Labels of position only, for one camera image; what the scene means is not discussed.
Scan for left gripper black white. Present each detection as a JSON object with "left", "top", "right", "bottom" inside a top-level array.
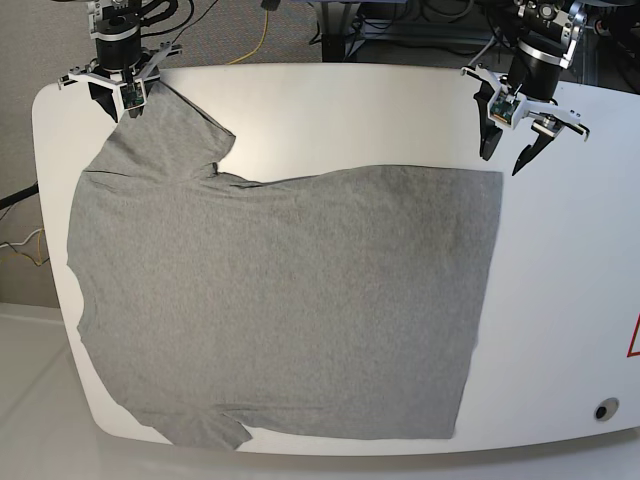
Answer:
[{"left": 461, "top": 42, "right": 590, "bottom": 176}]

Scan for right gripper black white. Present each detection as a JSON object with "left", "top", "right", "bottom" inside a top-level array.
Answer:
[{"left": 57, "top": 22, "right": 182, "bottom": 123}]

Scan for grey T-shirt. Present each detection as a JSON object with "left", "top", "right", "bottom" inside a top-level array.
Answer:
[{"left": 67, "top": 83, "right": 503, "bottom": 450}]

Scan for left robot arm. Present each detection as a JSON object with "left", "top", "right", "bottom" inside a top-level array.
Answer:
[{"left": 461, "top": 1, "right": 590, "bottom": 174}]

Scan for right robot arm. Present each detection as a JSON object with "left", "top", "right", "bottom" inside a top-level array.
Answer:
[{"left": 57, "top": 1, "right": 182, "bottom": 122}]

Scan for red triangle sticker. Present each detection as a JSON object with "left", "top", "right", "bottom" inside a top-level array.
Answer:
[{"left": 627, "top": 316, "right": 640, "bottom": 358}]

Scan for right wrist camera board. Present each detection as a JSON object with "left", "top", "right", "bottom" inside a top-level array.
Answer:
[{"left": 120, "top": 82, "right": 146, "bottom": 110}]

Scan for yellow cable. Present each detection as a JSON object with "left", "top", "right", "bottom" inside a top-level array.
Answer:
[{"left": 228, "top": 7, "right": 271, "bottom": 66}]

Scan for yellow white cables at left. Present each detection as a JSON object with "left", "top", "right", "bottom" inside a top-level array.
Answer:
[{"left": 0, "top": 227, "right": 47, "bottom": 269}]

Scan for aluminium frame rail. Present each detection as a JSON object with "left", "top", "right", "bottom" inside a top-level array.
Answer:
[{"left": 319, "top": 0, "right": 599, "bottom": 81}]

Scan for black table leg post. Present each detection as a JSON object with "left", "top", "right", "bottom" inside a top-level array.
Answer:
[{"left": 321, "top": 32, "right": 347, "bottom": 63}]

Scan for table cable grommet hole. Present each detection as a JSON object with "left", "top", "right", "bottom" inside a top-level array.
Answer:
[{"left": 594, "top": 397, "right": 620, "bottom": 422}]

